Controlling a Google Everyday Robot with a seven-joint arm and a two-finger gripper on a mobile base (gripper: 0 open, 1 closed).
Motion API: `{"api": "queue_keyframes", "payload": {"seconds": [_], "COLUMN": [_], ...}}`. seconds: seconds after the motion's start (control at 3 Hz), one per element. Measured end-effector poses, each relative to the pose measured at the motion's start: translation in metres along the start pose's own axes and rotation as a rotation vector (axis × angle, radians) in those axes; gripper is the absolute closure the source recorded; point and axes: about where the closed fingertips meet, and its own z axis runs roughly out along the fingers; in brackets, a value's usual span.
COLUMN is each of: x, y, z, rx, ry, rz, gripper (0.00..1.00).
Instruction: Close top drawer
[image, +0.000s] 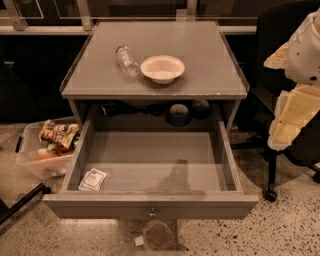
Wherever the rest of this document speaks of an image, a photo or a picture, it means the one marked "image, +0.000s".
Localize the brown snack bag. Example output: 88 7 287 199
38 120 79 148

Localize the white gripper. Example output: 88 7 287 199
264 43 320 151

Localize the dark round can behind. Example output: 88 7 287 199
191 100 211 119

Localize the grey top drawer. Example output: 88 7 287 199
44 116 258 219

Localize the clear lid on floor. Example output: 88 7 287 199
134 220 173 250

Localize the metal window railing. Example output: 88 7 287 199
0 0 258 35

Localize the clear plastic bottle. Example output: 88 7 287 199
116 44 139 78

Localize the white bowl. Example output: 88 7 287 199
140 55 185 84

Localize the black chair leg with caster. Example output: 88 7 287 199
0 183 51 224

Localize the grey drawer cabinet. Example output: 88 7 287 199
62 21 248 126

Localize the dark round can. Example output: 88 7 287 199
191 100 211 119
166 104 191 127

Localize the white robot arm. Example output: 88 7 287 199
264 9 320 151

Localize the white paper packet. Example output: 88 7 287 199
78 168 108 191

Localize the clear plastic bin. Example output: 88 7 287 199
16 117 80 180

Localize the black office chair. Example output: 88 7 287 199
236 0 320 202

